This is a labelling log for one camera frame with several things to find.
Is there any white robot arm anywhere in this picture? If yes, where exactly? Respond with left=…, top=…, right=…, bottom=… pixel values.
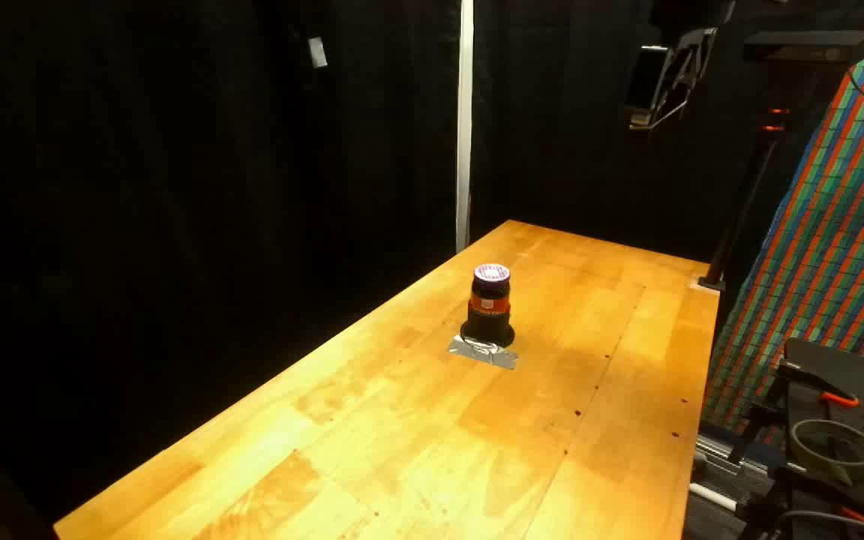
left=624, top=0, right=736, bottom=133

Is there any black side cart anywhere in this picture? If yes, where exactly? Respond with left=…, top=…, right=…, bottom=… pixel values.
left=685, top=340, right=864, bottom=540

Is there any small white tag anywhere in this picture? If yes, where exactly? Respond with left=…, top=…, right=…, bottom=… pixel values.
left=308, top=36, right=330, bottom=70

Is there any white vertical pole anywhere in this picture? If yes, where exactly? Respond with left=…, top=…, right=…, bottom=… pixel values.
left=452, top=0, right=473, bottom=251

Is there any colourful woven panel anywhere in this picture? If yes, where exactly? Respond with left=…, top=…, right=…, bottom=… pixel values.
left=701, top=61, right=864, bottom=429

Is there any roll of grey tape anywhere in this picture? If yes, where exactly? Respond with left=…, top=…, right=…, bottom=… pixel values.
left=789, top=417, right=864, bottom=487

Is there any orange handled clamp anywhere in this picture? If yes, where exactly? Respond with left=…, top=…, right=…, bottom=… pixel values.
left=773, top=364, right=861, bottom=407

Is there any black upside-down cup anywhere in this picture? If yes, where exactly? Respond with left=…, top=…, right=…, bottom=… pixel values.
left=463, top=263, right=512, bottom=347

